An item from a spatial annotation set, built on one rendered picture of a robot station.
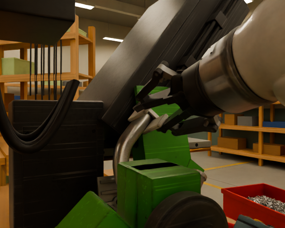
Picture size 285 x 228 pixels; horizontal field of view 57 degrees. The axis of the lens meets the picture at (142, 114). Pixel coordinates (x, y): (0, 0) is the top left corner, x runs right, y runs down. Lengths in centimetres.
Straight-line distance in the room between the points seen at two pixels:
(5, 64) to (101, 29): 730
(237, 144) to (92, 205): 654
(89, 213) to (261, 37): 20
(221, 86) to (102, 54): 1026
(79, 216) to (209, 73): 19
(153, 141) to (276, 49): 36
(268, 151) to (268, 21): 607
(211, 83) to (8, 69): 351
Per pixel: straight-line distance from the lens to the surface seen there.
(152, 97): 44
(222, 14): 72
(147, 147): 54
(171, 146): 57
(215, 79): 29
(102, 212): 21
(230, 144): 685
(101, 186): 52
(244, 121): 651
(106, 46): 1066
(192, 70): 34
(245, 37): 27
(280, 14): 24
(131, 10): 908
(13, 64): 369
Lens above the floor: 122
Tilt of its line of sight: 1 degrees down
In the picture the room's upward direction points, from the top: straight up
